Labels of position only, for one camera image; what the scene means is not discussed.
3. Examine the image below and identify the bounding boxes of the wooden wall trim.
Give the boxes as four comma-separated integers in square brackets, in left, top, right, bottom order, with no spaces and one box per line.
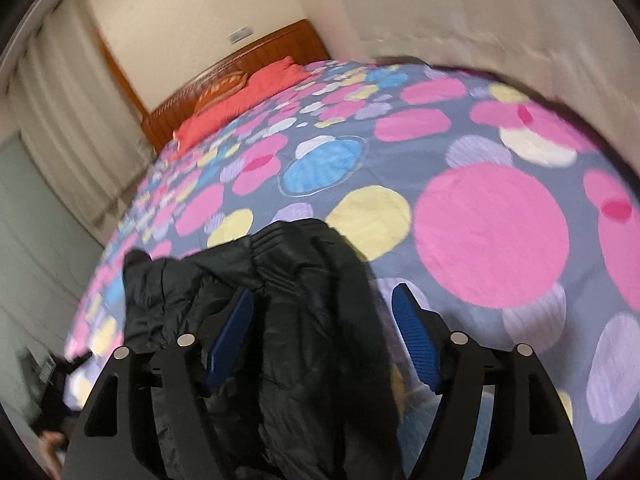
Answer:
[95,35,151,117]

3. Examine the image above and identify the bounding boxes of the red blanket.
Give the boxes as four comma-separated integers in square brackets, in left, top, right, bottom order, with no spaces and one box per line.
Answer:
[172,56,313,153]

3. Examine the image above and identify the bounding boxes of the black puffer jacket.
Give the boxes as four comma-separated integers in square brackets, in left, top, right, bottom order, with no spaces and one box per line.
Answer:
[122,219,407,480]

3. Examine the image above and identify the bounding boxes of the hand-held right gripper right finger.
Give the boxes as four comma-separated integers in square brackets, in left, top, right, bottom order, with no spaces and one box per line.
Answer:
[391,282,588,480]

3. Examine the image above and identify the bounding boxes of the wooden headboard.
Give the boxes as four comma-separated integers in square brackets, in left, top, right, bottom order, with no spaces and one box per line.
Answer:
[141,19,331,153]

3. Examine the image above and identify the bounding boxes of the polka dot bed sheet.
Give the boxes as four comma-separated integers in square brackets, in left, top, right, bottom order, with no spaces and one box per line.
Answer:
[65,60,640,480]

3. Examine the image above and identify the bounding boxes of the orange pillow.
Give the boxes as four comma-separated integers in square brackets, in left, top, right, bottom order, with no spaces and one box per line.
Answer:
[194,71,249,113]

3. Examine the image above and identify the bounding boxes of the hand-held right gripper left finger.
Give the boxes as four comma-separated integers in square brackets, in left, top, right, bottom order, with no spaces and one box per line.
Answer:
[65,287,257,480]

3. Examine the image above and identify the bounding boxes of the beige curtain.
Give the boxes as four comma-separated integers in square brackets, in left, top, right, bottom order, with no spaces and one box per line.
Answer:
[5,5,151,246]

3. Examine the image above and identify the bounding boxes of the person's left hand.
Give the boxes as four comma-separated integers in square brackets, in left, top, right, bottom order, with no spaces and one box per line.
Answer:
[40,431,68,476]

